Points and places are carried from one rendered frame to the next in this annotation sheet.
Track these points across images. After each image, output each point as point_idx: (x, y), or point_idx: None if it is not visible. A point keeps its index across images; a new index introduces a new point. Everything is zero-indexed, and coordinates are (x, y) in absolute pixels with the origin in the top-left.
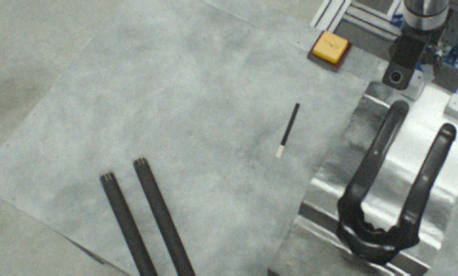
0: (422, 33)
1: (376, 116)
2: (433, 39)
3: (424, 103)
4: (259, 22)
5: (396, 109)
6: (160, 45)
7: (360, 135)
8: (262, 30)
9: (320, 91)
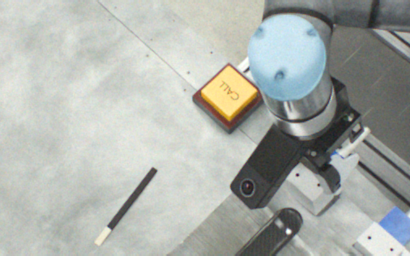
0: (290, 136)
1: (245, 224)
2: (322, 144)
3: (328, 224)
4: (140, 27)
5: (281, 222)
6: None
7: (212, 249)
8: (141, 40)
9: (194, 158)
